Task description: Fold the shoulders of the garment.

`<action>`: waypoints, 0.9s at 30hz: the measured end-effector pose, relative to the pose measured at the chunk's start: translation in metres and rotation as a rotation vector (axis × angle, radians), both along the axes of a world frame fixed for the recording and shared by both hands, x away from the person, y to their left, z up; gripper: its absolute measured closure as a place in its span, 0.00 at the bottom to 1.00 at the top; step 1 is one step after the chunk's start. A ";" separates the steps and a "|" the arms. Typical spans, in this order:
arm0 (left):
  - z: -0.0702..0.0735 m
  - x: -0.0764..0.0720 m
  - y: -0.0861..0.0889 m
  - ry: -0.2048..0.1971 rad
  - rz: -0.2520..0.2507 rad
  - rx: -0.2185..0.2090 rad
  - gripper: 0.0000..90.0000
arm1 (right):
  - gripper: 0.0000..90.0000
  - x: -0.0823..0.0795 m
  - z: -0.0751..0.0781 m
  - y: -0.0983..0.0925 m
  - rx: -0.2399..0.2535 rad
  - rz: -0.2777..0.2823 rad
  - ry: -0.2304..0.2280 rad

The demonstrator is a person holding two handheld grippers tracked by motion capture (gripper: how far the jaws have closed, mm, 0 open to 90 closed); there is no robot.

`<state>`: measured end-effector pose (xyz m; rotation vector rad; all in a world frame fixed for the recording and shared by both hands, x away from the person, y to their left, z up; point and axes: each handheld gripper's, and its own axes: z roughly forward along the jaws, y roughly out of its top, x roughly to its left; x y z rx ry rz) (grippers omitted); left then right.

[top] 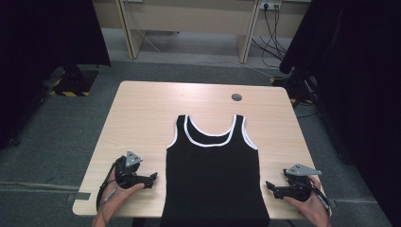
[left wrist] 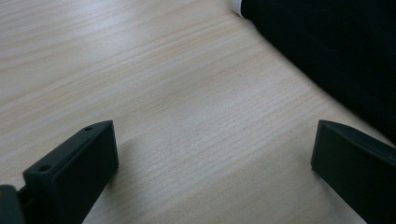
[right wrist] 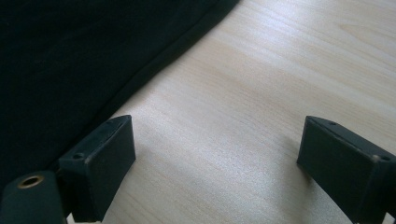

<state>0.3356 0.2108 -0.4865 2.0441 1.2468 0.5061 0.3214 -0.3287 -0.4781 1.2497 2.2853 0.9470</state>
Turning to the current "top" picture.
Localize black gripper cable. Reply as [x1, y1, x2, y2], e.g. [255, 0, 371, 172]
[310, 180, 333, 217]
[96, 155, 125, 213]

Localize white power strip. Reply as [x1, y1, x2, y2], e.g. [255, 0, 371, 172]
[258, 0, 283, 10]

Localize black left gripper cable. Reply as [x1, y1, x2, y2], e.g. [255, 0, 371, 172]
[96, 155, 125, 213]

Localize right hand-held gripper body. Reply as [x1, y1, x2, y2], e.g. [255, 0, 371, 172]
[274, 163, 323, 202]

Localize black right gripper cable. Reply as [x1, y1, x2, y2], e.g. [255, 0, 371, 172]
[310, 180, 333, 217]

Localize black curtain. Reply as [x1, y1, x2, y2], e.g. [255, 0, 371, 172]
[278, 0, 401, 227]
[0, 0, 112, 149]

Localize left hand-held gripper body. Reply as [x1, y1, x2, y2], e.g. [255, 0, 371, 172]
[114, 149, 151, 190]

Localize person's left hand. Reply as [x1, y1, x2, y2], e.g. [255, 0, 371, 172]
[99, 168, 146, 219]

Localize black power cables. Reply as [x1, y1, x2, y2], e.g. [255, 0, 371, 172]
[251, 4, 288, 70]

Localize person's right hand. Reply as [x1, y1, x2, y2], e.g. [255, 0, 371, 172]
[283, 175, 331, 223]

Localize black tank top white trim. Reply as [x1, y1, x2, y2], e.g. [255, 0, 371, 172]
[160, 113, 270, 227]

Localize black stand base hazard stripes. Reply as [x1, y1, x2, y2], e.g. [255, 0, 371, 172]
[48, 63, 99, 98]
[270, 69, 318, 108]

